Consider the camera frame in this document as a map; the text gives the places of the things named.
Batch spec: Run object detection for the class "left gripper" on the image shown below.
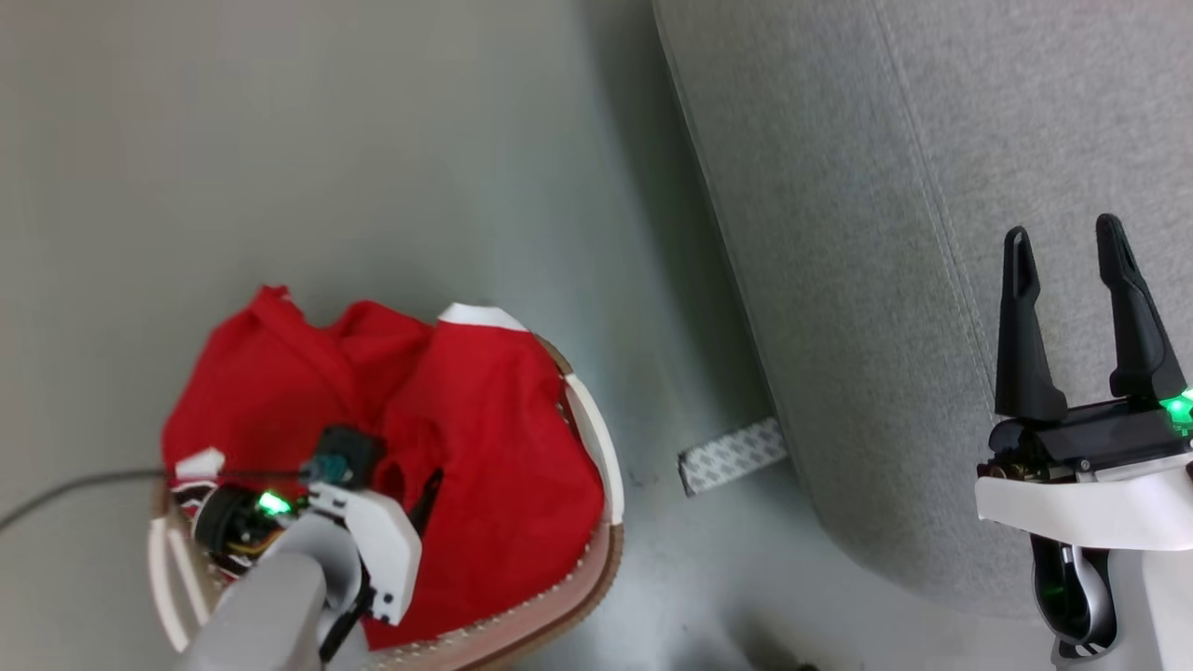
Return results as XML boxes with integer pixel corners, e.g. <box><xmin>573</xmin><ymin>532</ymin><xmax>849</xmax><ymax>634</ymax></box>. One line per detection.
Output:
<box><xmin>191</xmin><ymin>469</ymin><xmax>445</xmax><ymax>625</ymax></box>

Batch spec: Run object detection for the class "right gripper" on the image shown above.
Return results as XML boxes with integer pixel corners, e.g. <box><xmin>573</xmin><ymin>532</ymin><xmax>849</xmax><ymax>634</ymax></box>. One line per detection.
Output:
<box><xmin>976</xmin><ymin>214</ymin><xmax>1193</xmax><ymax>551</ymax></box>

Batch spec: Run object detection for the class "red and white garment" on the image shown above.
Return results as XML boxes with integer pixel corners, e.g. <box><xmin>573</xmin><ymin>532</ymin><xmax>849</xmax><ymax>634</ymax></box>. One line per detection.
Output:
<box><xmin>160</xmin><ymin>284</ymin><xmax>607</xmax><ymax>651</ymax></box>

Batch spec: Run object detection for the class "white perforated laundry basket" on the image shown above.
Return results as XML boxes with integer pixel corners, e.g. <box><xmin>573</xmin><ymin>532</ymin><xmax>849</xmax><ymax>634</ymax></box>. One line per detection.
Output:
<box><xmin>147</xmin><ymin>331</ymin><xmax>625</xmax><ymax>671</ymax></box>

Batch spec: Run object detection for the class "grey fabric sofa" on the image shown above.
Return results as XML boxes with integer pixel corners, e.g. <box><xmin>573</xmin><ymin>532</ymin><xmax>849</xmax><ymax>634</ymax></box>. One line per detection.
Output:
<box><xmin>652</xmin><ymin>0</ymin><xmax>1193</xmax><ymax>621</ymax></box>

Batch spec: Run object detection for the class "grey patterned tape strip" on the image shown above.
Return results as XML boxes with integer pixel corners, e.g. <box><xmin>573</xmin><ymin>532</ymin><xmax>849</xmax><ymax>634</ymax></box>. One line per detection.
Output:
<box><xmin>678</xmin><ymin>418</ymin><xmax>788</xmax><ymax>497</ymax></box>

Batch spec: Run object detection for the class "thin black cable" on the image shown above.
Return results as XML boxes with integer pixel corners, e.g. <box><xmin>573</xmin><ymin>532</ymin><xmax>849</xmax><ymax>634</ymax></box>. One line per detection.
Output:
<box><xmin>0</xmin><ymin>469</ymin><xmax>313</xmax><ymax>532</ymax></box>

